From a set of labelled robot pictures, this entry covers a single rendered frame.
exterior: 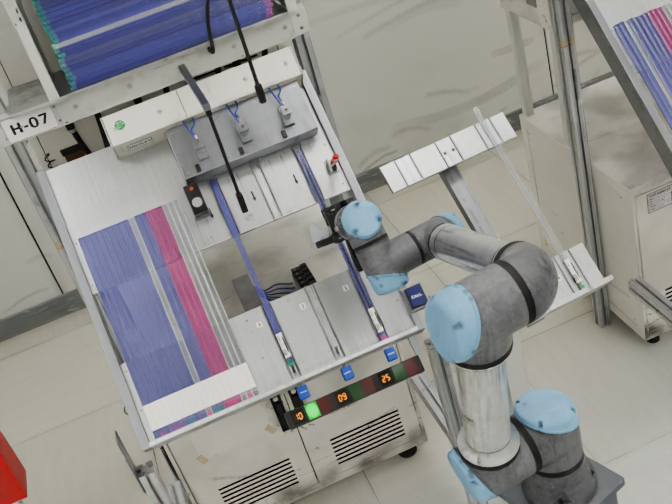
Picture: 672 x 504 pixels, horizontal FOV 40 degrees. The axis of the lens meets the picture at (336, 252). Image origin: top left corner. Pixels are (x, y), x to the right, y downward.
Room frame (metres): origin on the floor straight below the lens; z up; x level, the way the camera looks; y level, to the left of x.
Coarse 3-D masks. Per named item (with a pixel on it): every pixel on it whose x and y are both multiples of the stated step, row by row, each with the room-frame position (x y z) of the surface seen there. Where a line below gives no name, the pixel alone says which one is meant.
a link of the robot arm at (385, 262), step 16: (384, 240) 1.55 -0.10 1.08; (400, 240) 1.55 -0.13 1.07; (368, 256) 1.53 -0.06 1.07; (384, 256) 1.52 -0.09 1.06; (400, 256) 1.53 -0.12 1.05; (416, 256) 1.53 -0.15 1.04; (368, 272) 1.53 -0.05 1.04; (384, 272) 1.51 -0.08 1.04; (400, 272) 1.51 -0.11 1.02; (384, 288) 1.50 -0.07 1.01
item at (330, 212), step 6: (348, 198) 1.71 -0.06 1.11; (336, 204) 1.70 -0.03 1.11; (342, 204) 1.71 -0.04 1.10; (324, 210) 1.75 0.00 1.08; (330, 210) 1.75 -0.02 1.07; (336, 210) 1.70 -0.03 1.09; (324, 216) 1.78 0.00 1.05; (330, 216) 1.74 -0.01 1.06; (330, 222) 1.73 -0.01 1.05; (330, 228) 1.74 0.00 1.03; (336, 234) 1.73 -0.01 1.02; (336, 240) 1.72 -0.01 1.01; (342, 240) 1.72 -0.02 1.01
